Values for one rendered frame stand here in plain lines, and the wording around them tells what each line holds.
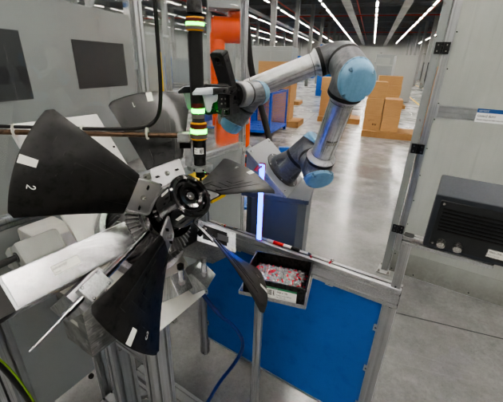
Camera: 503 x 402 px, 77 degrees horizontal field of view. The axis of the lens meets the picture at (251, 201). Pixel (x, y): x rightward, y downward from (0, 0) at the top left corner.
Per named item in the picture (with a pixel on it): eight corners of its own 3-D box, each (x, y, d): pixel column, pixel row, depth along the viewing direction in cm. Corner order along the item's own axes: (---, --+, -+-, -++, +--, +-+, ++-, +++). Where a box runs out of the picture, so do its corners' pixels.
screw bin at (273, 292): (241, 293, 108) (241, 276, 105) (255, 266, 123) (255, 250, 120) (304, 308, 102) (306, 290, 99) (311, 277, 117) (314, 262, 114)
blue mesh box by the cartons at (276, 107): (234, 134, 733) (234, 89, 693) (254, 125, 841) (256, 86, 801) (269, 139, 704) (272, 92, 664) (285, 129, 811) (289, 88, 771)
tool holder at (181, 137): (177, 172, 84) (175, 135, 80) (182, 164, 90) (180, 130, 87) (211, 172, 85) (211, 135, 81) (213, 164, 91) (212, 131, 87)
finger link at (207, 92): (203, 115, 76) (220, 111, 84) (203, 88, 74) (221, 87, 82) (192, 113, 77) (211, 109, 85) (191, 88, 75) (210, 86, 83)
